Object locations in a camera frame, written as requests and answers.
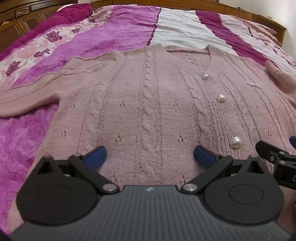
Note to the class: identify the striped pink white bedspread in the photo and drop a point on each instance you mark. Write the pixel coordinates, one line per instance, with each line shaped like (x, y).
(115, 30)

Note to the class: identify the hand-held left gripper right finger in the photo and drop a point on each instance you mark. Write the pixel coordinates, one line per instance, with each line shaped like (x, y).
(204, 157)

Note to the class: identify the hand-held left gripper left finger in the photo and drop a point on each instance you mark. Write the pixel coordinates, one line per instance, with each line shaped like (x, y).
(96, 156)

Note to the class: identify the dark wooden headboard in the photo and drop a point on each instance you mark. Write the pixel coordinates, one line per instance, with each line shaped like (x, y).
(13, 27)

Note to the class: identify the pink knitted pillow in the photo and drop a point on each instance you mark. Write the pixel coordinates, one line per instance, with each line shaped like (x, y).
(259, 25)

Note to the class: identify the light wooden cabinet unit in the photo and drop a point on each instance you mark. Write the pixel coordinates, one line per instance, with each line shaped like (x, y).
(208, 4)

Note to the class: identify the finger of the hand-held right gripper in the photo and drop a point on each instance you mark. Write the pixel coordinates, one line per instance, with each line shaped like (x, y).
(268, 151)
(293, 141)

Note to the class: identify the pink knitted cardigan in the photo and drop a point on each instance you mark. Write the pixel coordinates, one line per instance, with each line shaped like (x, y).
(150, 104)

